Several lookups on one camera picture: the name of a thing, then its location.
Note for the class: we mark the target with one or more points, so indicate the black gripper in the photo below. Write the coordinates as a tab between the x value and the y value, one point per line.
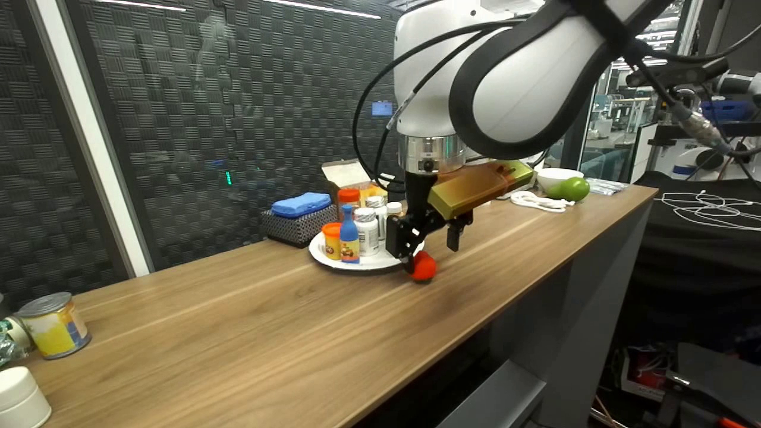
416	203

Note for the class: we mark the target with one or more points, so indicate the small white-capped pill bottle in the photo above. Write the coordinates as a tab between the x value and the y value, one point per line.
376	203

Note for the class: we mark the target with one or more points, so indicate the large white pill bottle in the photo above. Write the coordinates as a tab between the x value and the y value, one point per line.
367	230

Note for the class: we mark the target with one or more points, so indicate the white equipment box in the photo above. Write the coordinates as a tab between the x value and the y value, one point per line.
697	157

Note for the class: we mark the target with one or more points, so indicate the blue sponge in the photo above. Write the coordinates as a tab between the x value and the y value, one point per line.
301	203

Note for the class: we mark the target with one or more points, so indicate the grey perforated box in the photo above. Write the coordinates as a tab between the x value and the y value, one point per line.
298	227

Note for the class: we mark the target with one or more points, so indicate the white bowl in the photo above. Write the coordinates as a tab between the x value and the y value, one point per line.
555	177

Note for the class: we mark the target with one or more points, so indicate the spice bottle with orange lid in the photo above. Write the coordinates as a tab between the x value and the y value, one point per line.
348	195

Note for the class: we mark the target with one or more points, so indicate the white jar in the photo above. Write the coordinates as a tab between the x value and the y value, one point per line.
20	401

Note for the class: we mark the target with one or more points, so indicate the white paper plate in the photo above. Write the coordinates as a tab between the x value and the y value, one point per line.
372	260

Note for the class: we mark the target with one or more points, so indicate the open yellow cardboard box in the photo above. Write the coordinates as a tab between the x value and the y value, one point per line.
340	170

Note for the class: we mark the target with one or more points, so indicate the red ball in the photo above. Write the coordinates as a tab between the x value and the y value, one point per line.
426	271

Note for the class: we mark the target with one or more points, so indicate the white frame strip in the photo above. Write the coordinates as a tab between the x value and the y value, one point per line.
86	134

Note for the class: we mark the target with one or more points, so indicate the green fruit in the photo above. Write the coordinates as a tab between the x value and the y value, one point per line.
571	189

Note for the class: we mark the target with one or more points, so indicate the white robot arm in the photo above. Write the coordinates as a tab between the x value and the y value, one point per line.
508	73

